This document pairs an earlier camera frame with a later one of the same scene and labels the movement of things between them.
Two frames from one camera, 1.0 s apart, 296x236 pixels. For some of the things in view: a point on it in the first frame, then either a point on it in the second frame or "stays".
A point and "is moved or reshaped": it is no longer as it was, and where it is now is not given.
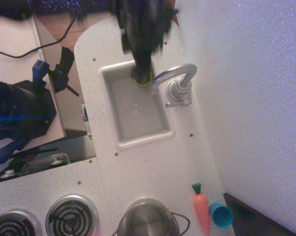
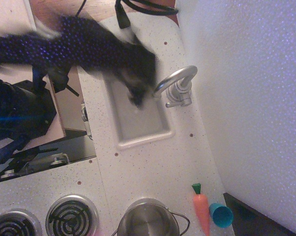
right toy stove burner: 72,215 stays
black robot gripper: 144,23 -> 136,67
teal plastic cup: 221,215 stays
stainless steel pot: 151,217 stays
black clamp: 59,76 stays
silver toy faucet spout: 192,72 is moved or reshaped
